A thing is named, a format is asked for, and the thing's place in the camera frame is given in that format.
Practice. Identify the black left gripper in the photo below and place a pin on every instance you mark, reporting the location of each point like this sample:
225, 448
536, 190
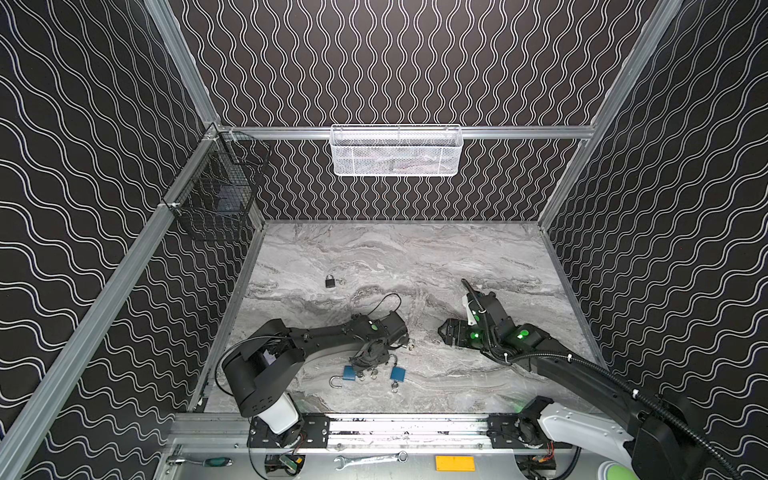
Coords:
369, 355

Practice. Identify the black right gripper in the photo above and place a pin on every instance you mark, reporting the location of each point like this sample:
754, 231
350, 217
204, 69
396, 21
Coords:
463, 330

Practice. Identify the black padlock with key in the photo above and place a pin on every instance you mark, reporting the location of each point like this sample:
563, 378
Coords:
332, 282

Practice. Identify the dark padlock with keyring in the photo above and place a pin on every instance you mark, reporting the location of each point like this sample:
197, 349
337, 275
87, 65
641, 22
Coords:
371, 373

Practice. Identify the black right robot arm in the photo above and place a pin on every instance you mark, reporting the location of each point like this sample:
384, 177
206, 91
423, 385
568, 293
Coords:
655, 436

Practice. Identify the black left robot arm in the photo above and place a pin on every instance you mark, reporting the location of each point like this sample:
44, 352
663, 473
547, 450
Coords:
260, 369

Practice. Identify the blue padlock right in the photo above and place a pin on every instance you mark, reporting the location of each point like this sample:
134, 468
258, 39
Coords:
397, 373

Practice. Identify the blue padlock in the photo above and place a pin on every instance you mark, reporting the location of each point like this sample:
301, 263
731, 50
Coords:
397, 373
349, 374

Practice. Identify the blue padlock left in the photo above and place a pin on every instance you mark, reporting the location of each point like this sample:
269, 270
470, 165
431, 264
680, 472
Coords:
349, 374

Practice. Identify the silver open-end wrench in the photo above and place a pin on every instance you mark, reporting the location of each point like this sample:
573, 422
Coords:
343, 462

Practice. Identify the yellow label plate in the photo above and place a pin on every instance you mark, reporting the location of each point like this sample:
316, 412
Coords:
455, 464

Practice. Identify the green round button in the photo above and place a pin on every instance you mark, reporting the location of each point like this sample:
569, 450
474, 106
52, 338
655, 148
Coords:
615, 471

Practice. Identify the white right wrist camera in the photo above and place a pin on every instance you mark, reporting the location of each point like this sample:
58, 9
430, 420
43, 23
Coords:
472, 308

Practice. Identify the green handled screwdriver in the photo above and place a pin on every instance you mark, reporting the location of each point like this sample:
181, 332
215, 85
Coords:
213, 462

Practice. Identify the white wire mesh basket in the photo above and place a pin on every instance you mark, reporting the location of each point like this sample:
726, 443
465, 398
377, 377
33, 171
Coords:
389, 150

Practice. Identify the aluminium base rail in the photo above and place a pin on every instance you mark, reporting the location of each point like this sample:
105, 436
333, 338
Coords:
358, 433

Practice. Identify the black wire mesh basket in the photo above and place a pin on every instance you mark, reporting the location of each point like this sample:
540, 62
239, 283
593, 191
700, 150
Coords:
219, 202

